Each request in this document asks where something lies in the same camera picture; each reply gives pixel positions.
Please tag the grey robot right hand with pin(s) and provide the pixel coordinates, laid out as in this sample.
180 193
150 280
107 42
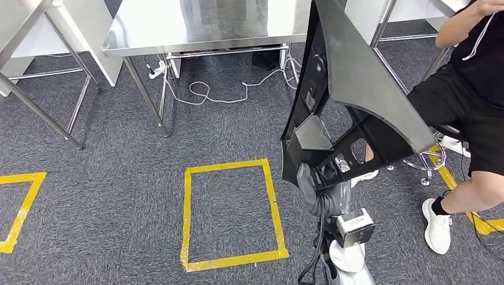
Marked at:
311 196

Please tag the black plastic panel part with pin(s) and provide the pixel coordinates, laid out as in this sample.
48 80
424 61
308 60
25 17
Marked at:
354 71

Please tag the stainless steel workbench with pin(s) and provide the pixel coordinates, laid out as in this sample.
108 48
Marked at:
177 23

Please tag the black bag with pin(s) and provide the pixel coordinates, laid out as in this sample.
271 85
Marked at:
265 59

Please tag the stainless steel table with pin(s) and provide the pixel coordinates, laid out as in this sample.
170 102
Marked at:
390 70
15 23

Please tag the yellow floor tape square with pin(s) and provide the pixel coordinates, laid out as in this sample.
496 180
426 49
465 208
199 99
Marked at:
482 226
23 212

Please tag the white desk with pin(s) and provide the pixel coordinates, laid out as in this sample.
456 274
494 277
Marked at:
98 39
362 19

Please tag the white power strip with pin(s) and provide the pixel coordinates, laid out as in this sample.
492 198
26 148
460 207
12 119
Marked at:
157 72

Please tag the person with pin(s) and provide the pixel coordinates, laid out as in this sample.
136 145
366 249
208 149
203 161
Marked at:
480 78

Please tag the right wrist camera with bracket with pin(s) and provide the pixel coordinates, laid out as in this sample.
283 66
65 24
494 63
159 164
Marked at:
354 228

